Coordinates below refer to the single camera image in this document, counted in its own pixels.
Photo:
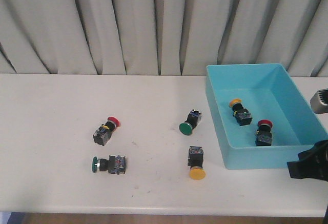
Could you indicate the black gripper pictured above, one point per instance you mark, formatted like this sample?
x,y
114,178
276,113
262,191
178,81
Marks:
x,y
312,163

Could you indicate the green push button left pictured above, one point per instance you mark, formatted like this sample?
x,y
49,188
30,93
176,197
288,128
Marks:
x,y
115,164

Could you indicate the red push button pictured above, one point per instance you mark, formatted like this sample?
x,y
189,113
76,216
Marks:
x,y
263,133
103,134

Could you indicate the green push button right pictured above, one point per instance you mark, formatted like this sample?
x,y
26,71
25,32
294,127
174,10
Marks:
x,y
191,123

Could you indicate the grey pleated curtain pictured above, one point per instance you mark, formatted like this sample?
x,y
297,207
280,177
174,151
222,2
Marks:
x,y
162,37

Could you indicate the green push button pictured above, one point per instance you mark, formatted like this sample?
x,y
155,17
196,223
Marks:
x,y
115,164
191,123

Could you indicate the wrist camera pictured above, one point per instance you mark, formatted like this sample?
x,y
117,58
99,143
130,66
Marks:
x,y
319,102

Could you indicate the yellow push button front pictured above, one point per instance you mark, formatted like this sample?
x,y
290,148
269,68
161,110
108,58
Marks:
x,y
195,162

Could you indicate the light blue plastic box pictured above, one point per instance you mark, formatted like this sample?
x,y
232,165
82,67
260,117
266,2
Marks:
x,y
268,92

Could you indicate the yellow push button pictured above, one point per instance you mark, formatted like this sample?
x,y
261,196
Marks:
x,y
240,113
195,162

